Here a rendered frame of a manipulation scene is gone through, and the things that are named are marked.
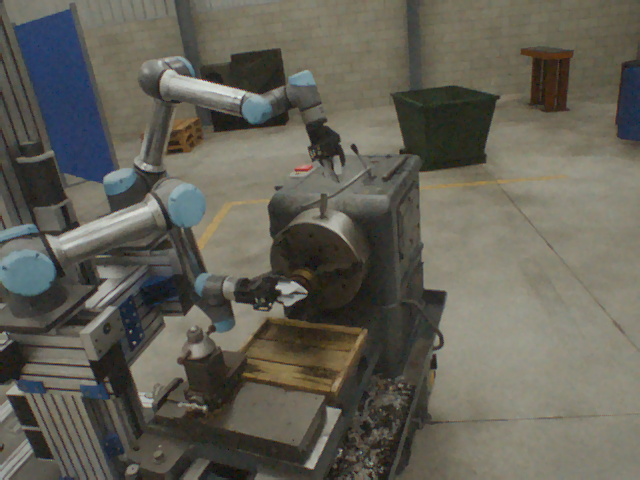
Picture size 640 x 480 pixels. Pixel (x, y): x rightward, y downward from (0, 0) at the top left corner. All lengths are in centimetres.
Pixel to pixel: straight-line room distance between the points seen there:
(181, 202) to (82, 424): 101
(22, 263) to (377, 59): 1052
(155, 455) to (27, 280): 51
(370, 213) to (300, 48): 999
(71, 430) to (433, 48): 1052
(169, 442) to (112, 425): 78
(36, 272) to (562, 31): 1161
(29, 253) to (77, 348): 33
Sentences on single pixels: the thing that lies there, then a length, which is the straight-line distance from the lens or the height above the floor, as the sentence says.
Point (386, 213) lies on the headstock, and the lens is 159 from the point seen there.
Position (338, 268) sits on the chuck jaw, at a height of 111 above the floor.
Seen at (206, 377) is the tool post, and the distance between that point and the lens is 121.
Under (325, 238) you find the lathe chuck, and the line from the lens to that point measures 150.
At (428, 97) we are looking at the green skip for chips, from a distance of 721.
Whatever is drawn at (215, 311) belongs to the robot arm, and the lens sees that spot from 157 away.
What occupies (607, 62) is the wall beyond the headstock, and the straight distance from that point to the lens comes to 1263.
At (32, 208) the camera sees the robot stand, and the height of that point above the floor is 138.
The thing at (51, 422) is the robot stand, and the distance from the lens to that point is 215.
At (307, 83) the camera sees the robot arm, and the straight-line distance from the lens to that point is 154.
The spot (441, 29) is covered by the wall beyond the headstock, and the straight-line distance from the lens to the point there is 1154.
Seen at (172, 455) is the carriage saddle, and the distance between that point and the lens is 129.
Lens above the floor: 178
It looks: 23 degrees down
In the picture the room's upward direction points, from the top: 7 degrees counter-clockwise
